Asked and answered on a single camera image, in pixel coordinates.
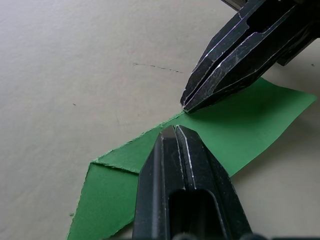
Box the green paper sheet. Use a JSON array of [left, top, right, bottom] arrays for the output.
[[65, 76, 318, 240]]

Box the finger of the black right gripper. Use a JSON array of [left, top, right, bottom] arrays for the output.
[[180, 0, 298, 108], [183, 9, 306, 114]]

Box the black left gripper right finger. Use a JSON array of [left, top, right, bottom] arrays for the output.
[[175, 124, 253, 240]]

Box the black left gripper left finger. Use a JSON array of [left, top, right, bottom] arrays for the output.
[[131, 125, 191, 240]]

